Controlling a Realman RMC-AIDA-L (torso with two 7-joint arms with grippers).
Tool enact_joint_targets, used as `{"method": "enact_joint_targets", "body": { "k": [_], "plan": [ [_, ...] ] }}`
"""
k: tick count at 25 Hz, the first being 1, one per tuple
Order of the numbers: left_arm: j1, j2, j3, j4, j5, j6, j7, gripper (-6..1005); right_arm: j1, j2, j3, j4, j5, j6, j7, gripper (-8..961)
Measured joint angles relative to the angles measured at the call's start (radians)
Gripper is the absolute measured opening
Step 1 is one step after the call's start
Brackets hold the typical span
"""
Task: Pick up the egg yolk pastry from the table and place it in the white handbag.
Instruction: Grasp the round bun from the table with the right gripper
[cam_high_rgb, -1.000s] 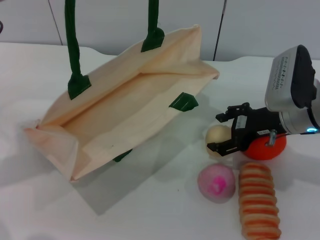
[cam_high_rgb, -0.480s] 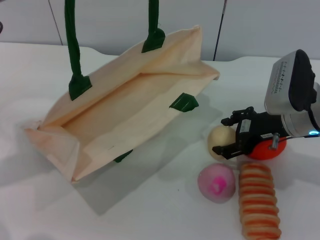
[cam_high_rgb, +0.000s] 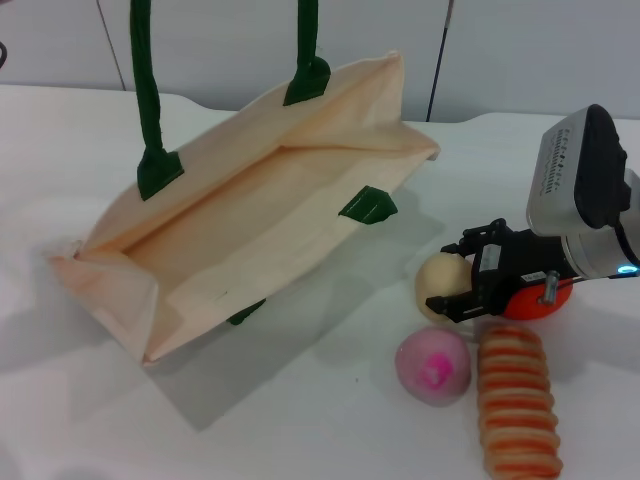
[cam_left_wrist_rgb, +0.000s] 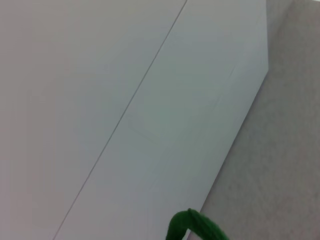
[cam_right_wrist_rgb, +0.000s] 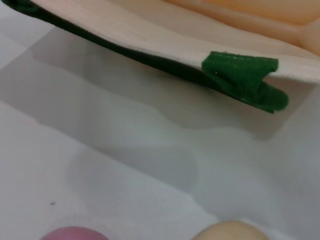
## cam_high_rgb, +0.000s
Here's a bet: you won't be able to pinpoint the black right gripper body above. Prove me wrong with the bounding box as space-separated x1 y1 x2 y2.
471 228 574 317

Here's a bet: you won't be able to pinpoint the cream round egg yolk pastry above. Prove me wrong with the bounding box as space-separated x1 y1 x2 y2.
415 252 475 326

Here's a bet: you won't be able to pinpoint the cream canvas handbag green handles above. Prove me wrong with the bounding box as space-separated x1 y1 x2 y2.
45 0 442 370

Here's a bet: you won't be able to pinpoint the pink round pastry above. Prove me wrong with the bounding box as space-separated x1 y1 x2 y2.
394 325 473 408

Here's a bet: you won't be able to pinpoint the orange persimmon toy fruit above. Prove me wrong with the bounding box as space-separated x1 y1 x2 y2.
501 280 574 322

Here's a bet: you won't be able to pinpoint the orange striped bread roll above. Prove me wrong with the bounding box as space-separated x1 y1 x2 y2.
474 322 564 477

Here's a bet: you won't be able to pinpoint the silver right arm cable plug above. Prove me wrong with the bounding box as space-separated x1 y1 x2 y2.
538 270 562 306

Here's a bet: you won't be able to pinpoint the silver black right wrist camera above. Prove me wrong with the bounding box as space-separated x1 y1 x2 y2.
525 103 630 237

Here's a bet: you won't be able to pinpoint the dark vertical wall strip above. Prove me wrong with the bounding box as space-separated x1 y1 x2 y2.
424 0 455 123

